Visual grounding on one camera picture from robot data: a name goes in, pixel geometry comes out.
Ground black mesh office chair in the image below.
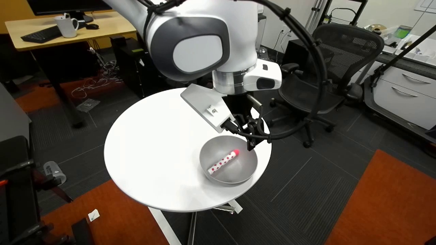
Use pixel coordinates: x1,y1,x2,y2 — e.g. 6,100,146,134
271,23,387,149

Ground green box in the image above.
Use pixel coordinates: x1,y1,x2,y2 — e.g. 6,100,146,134
394,25,413,41

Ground white drawer cabinet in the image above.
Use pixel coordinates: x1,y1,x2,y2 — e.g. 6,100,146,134
372,63,436,134

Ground black computer tower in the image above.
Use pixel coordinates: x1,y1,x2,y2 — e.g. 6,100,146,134
110,36,153,100

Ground black electric scooter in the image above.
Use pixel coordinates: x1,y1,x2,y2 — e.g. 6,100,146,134
361,25,436,154

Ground black stand post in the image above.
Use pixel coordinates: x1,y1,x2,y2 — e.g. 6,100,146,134
70,218,95,245

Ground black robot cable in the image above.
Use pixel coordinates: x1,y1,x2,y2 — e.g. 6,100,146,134
236,0,330,142

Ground black monitor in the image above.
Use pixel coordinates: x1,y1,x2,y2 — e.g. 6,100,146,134
26,0,110,25

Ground white mug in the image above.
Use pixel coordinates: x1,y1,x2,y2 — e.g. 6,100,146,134
55,12,82,38

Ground grey round bowl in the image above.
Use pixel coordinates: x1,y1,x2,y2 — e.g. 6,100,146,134
198,135,259,187

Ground flat black keyboard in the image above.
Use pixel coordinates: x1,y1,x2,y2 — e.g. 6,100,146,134
19,25,66,45

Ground red and white marker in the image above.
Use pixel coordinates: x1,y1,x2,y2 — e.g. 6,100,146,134
207,149,241,176

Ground light wooden desk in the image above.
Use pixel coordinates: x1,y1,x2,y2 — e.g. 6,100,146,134
4,10,138,129

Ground white floor cables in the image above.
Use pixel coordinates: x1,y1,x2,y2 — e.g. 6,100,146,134
67,59,120,102

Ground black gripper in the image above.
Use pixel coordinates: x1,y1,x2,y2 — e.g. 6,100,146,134
222,93,273,153

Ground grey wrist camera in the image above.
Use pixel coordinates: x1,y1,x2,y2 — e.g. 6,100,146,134
180,83,239,134

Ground white metal table base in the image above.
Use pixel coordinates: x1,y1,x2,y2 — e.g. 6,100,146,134
147,199,244,245

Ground grey floor box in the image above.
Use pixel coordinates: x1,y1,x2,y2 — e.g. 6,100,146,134
74,97,102,114

